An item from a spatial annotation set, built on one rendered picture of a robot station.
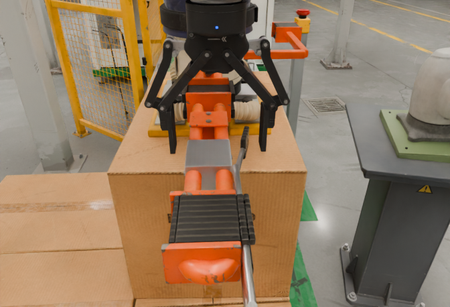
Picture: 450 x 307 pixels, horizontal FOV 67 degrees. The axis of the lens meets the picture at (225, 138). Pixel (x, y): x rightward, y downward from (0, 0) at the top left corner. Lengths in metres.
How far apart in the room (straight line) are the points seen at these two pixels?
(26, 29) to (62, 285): 1.46
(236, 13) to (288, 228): 0.51
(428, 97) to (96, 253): 1.11
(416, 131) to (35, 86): 1.94
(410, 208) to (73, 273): 1.12
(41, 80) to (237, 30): 1.89
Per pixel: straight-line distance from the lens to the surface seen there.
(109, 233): 1.17
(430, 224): 1.46
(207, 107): 0.63
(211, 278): 0.33
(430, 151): 1.23
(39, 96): 2.29
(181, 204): 0.37
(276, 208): 0.75
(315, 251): 1.84
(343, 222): 2.04
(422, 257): 1.57
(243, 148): 0.50
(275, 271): 0.89
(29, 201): 1.40
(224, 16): 0.42
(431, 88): 1.22
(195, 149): 0.47
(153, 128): 0.81
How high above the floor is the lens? 1.34
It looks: 30 degrees down
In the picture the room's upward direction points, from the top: straight up
